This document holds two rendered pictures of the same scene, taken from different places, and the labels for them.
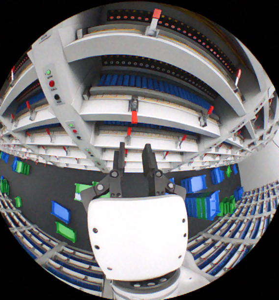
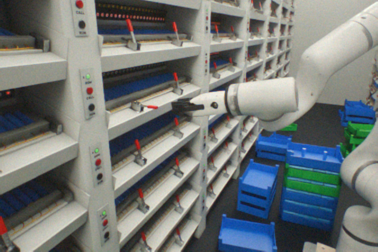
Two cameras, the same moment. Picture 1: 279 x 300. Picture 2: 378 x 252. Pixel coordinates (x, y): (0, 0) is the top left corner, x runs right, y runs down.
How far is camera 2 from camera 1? 70 cm
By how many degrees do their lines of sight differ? 54
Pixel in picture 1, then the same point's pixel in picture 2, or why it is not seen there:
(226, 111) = (185, 63)
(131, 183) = not seen: outside the picture
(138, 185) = not seen: outside the picture
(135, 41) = (134, 56)
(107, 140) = (121, 176)
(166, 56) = (145, 60)
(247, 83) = (182, 15)
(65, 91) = (100, 100)
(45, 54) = (84, 54)
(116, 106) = (127, 113)
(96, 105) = (113, 118)
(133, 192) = not seen: outside the picture
